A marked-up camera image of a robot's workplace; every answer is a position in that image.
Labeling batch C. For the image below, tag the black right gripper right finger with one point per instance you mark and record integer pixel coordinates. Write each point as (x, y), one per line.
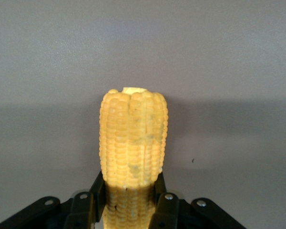
(171, 212)

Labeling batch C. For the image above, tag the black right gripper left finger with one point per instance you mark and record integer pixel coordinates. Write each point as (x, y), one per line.
(81, 210)

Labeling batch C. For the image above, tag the yellow corn cob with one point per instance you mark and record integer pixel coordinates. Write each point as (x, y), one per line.
(133, 138)

